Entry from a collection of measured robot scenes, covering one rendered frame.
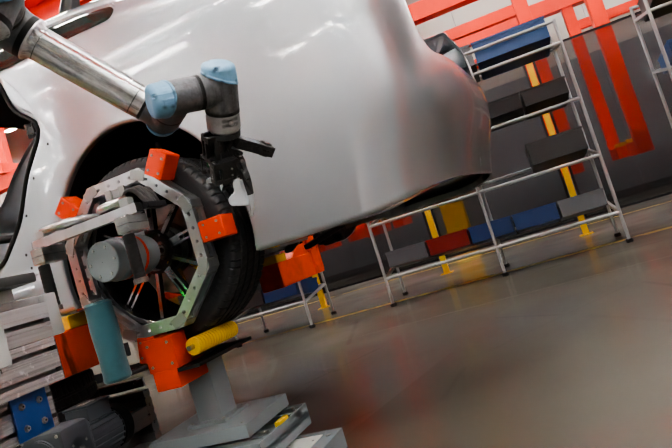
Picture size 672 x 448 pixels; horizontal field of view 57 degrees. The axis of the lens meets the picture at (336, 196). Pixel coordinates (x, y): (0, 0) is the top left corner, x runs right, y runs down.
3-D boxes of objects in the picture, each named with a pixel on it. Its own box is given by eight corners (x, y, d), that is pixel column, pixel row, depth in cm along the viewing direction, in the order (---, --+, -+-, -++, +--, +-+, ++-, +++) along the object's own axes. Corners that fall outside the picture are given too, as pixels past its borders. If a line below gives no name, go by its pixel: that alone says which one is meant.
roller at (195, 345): (244, 332, 222) (239, 317, 223) (198, 355, 195) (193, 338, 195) (231, 336, 224) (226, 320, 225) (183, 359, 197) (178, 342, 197)
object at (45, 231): (121, 219, 206) (112, 189, 206) (78, 224, 188) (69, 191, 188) (82, 234, 212) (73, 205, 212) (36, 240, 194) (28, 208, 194)
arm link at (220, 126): (230, 102, 140) (247, 114, 135) (231, 121, 143) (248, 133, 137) (199, 109, 137) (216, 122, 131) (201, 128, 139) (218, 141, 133)
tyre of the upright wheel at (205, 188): (222, 126, 226) (95, 202, 249) (185, 122, 204) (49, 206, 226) (295, 292, 219) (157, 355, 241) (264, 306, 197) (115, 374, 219)
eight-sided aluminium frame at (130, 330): (234, 311, 198) (187, 151, 202) (224, 316, 192) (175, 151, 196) (106, 348, 217) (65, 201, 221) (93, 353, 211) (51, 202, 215)
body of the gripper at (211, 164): (201, 176, 144) (196, 129, 138) (234, 166, 149) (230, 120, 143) (216, 189, 139) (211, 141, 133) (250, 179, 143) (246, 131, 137)
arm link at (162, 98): (149, 130, 132) (198, 120, 137) (157, 114, 122) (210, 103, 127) (138, 96, 133) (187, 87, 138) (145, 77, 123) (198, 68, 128)
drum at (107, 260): (168, 267, 207) (156, 227, 208) (125, 278, 187) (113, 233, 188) (135, 278, 212) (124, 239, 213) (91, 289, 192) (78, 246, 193)
